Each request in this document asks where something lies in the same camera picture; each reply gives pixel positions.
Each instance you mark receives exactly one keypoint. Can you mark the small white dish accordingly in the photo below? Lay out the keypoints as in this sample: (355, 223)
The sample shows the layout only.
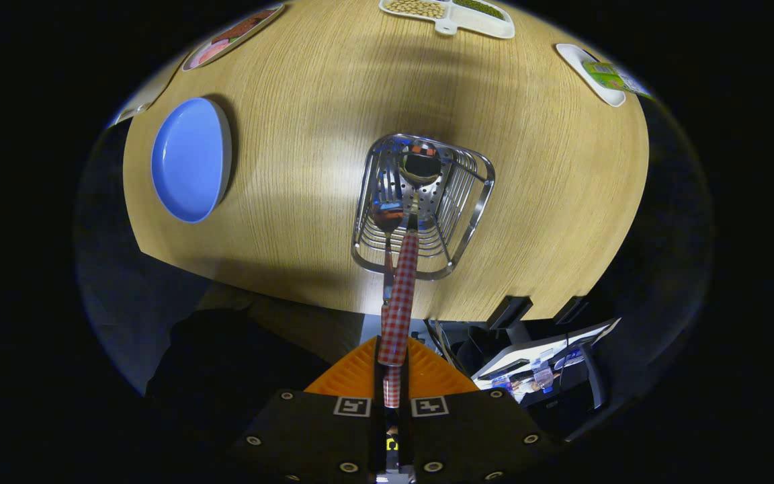
(582, 67)

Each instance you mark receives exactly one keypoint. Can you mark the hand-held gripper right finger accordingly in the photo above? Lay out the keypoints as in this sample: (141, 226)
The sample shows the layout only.
(467, 437)

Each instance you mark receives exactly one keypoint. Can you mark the white divided dish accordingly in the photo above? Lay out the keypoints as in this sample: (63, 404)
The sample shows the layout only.
(474, 27)

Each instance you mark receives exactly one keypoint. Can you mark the pale pink ham slice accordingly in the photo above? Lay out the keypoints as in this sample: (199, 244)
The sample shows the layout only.
(207, 54)

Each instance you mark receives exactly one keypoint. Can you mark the pile of yellow soybeans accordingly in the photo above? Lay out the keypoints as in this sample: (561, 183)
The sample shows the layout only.
(417, 8)

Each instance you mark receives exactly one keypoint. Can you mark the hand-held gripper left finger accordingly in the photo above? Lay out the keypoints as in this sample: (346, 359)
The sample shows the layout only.
(320, 437)

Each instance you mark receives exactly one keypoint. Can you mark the white toaster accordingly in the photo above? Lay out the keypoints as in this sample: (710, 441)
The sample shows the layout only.
(133, 111)

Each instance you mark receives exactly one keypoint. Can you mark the pile of green mung beans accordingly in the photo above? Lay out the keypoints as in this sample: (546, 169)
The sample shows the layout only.
(478, 8)

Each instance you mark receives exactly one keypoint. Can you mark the white oval plate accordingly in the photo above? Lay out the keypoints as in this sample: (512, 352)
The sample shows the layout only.
(252, 37)

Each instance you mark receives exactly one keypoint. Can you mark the green label bottle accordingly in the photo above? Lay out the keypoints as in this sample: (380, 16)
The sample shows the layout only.
(612, 77)

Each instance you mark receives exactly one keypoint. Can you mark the blue round plate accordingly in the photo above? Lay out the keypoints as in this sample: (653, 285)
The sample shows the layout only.
(189, 161)

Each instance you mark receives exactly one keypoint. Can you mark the black table bracket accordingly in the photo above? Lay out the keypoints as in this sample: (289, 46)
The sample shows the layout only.
(572, 309)
(509, 311)

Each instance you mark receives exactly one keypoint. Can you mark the large brown steak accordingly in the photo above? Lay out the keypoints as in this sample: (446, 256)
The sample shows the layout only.
(242, 27)

